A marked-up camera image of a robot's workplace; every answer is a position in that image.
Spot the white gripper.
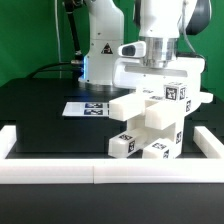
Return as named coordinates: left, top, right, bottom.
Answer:
left=113, top=57, right=205, bottom=94

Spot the white chair backrest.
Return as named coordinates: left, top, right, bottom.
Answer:
left=109, top=92, right=213, bottom=130

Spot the white tagged cube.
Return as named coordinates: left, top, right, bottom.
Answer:
left=164, top=82, right=187, bottom=102

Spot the white chair seat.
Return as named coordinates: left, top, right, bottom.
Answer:
left=127, top=108, right=185, bottom=158

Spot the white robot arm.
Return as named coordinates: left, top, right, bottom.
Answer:
left=79, top=0, right=212, bottom=90

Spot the white base tag plate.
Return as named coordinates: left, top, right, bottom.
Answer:
left=62, top=102, right=109, bottom=117

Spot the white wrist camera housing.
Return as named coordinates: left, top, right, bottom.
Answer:
left=118, top=41, right=146, bottom=58

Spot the black cable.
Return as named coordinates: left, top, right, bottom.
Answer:
left=26, top=0, right=84, bottom=80

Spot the white cable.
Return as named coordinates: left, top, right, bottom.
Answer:
left=53, top=0, right=63, bottom=79

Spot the white U-shaped frame wall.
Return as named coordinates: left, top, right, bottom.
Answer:
left=0, top=125, right=224, bottom=184

